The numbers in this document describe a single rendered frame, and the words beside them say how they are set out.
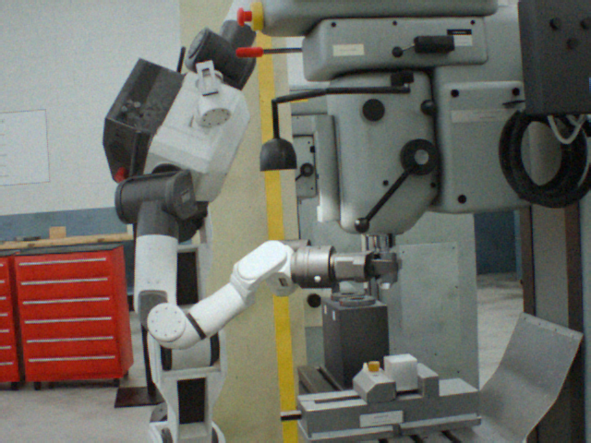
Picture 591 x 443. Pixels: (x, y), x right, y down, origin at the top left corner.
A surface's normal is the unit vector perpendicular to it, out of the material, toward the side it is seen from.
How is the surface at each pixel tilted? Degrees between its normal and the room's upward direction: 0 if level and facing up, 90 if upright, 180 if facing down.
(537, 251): 90
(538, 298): 90
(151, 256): 71
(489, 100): 90
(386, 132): 90
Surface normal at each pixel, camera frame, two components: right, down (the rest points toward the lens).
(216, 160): 0.83, -0.09
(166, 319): 0.05, -0.28
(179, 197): 0.96, -0.08
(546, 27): 0.16, 0.04
